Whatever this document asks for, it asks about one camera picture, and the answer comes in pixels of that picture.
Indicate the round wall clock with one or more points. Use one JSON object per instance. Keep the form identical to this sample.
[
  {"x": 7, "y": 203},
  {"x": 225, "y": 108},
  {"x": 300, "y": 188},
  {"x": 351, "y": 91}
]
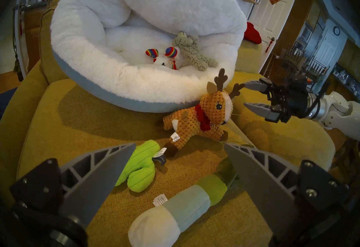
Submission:
[{"x": 336, "y": 30}]

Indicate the white lamb toy rainbow horns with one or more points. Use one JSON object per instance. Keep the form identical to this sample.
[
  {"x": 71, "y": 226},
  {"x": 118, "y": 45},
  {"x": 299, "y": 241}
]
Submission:
[{"x": 163, "y": 59}]

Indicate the orange reindeer plush toy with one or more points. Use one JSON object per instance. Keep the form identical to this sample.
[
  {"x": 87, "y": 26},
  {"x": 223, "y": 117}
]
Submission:
[{"x": 208, "y": 114}]

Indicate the red blanket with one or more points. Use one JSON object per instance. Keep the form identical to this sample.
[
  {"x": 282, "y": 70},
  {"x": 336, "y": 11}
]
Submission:
[{"x": 251, "y": 34}]

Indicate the yellow sofa seat cushion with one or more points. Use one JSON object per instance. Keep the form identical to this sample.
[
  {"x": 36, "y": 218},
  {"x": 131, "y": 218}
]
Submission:
[
  {"x": 70, "y": 125},
  {"x": 281, "y": 142}
]

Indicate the yellow sofa back cushion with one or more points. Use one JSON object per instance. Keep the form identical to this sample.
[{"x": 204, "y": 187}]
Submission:
[
  {"x": 47, "y": 52},
  {"x": 249, "y": 58}
]

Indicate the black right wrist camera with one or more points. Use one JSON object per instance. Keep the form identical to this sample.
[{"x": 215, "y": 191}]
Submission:
[{"x": 298, "y": 82}]

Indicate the white panel door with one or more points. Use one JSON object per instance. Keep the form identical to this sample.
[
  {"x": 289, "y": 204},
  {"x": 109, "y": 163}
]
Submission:
[{"x": 274, "y": 18}]

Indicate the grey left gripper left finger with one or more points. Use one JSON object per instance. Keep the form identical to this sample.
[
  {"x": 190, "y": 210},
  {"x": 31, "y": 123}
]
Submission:
[{"x": 92, "y": 181}]

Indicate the navy blue floor cloth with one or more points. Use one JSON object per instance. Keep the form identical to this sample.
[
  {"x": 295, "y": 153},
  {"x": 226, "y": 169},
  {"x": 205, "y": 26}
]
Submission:
[{"x": 7, "y": 100}]

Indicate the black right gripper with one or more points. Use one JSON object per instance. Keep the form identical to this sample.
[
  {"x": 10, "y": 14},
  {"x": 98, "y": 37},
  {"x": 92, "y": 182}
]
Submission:
[{"x": 292, "y": 101}]

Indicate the mustard yellow sofa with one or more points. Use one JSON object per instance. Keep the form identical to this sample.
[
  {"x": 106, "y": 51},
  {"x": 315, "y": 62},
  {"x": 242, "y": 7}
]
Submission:
[{"x": 17, "y": 114}]

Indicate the white blue plush dog bed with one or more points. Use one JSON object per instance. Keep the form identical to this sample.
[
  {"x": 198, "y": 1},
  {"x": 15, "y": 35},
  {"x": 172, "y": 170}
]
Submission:
[{"x": 98, "y": 52}]

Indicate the white green leek plush toy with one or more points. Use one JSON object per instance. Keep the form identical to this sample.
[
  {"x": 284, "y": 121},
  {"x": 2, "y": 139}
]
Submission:
[{"x": 182, "y": 212}]

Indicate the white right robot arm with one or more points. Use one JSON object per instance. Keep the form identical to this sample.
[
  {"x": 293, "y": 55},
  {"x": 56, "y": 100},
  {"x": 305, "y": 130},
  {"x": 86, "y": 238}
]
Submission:
[{"x": 340, "y": 111}]

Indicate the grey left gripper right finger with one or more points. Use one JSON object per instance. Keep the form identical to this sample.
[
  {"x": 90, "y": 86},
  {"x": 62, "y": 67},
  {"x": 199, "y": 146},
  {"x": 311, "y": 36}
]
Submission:
[{"x": 267, "y": 187}]

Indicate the red tassel door ornament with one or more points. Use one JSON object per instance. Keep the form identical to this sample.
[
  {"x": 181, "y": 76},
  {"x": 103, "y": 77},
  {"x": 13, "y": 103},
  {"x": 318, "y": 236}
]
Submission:
[{"x": 269, "y": 47}]

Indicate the black metal dining chair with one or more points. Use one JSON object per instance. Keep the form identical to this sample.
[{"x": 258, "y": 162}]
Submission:
[{"x": 312, "y": 70}]

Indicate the granite counter wooden base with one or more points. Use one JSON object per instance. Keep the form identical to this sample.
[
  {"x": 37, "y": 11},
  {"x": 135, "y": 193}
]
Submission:
[{"x": 31, "y": 38}]

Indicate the green cactus plush toy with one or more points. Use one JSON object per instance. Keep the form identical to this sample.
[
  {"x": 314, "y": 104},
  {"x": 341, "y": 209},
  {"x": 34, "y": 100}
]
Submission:
[{"x": 140, "y": 167}]

